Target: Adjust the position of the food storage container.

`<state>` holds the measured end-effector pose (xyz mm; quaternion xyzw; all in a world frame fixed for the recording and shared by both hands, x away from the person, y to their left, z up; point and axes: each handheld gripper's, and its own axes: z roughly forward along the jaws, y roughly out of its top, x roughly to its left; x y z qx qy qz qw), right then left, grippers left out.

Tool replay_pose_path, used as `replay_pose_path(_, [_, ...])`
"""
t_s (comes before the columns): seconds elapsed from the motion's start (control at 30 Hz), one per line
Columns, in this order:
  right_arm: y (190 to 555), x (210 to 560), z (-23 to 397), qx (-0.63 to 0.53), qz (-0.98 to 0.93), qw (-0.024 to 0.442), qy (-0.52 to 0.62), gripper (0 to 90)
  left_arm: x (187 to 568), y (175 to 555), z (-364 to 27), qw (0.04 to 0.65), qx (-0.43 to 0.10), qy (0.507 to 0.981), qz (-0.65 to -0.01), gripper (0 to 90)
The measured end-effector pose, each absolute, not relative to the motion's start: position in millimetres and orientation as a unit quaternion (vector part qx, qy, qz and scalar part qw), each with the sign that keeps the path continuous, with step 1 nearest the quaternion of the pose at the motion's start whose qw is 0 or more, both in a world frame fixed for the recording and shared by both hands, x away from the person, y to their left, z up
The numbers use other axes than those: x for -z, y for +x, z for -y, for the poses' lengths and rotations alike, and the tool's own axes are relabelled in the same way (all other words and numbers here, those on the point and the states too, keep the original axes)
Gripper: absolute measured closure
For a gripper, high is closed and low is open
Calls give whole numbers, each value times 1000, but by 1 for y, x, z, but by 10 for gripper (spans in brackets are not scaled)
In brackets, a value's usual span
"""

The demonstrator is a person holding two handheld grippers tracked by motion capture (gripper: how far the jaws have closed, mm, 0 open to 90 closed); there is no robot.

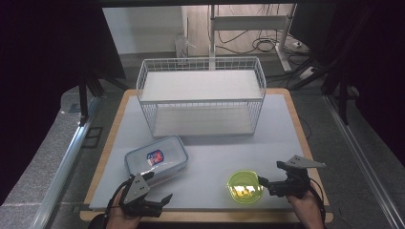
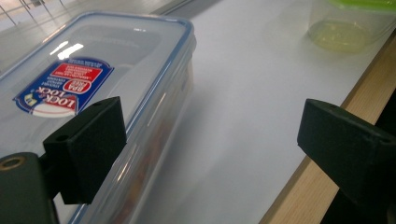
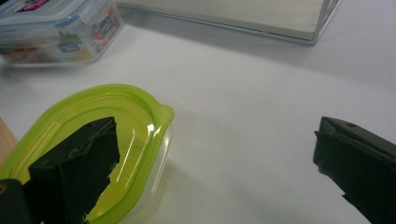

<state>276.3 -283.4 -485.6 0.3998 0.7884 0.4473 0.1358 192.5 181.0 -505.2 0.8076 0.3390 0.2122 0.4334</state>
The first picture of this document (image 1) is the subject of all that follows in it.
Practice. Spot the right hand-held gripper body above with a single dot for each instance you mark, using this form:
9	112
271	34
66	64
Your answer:
294	186

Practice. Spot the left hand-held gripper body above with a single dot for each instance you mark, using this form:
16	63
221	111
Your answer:
135	191

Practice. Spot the clear plastic food container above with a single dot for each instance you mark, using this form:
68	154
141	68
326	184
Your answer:
159	159

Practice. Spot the green plastic container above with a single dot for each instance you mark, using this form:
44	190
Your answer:
245	189

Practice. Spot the person's right hand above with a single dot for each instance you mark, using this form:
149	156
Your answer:
307	210

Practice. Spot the person's left hand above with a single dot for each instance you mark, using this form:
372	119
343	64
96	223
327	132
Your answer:
119	219

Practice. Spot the grey table mat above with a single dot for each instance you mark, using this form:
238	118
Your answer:
207	165

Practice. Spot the black metal stand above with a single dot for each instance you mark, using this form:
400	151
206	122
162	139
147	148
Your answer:
84	95
342	95

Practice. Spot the white power strip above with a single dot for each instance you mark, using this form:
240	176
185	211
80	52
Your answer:
297	44

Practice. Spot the clear plastic bottle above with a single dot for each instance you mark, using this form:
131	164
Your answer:
182	44

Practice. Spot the dark curtain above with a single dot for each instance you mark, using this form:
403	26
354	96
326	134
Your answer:
41	63
379	63

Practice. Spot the aluminium rail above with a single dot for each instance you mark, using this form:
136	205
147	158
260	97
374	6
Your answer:
63	165
363	159

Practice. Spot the white metal desk frame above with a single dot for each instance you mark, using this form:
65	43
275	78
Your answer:
248	22

